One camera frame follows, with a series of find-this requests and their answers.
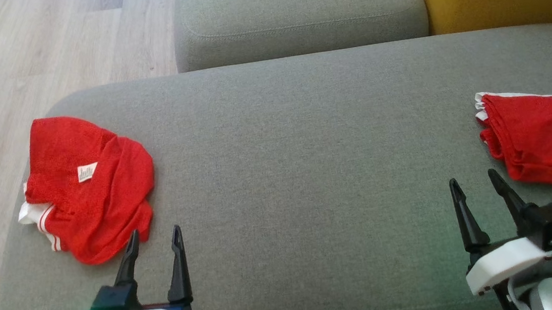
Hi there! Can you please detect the grey sofa seat cushion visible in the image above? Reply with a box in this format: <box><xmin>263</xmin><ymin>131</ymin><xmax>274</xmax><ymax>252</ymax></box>
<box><xmin>0</xmin><ymin>22</ymin><xmax>552</xmax><ymax>310</ymax></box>

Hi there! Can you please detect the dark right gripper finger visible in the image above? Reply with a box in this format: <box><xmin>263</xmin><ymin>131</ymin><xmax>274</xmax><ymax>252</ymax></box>
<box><xmin>487</xmin><ymin>166</ymin><xmax>529</xmax><ymax>236</ymax></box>
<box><xmin>449</xmin><ymin>175</ymin><xmax>491</xmax><ymax>255</ymax></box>

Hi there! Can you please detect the red Bulls 23 jersey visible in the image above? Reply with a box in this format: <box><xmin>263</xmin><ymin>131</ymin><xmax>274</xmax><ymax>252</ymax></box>
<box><xmin>9</xmin><ymin>108</ymin><xmax>163</xmax><ymax>273</ymax></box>

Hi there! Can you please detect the red shorts white trim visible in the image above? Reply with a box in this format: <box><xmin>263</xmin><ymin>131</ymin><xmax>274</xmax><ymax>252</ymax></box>
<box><xmin>473</xmin><ymin>85</ymin><xmax>552</xmax><ymax>195</ymax></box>

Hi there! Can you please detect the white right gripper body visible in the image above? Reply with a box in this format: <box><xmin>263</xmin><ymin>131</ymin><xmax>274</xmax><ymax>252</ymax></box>
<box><xmin>463</xmin><ymin>235</ymin><xmax>552</xmax><ymax>298</ymax></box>

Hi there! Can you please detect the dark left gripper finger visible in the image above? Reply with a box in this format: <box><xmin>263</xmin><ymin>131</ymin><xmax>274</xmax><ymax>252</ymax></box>
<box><xmin>110</xmin><ymin>230</ymin><xmax>145</xmax><ymax>287</ymax></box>
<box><xmin>161</xmin><ymin>224</ymin><xmax>194</xmax><ymax>308</ymax></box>

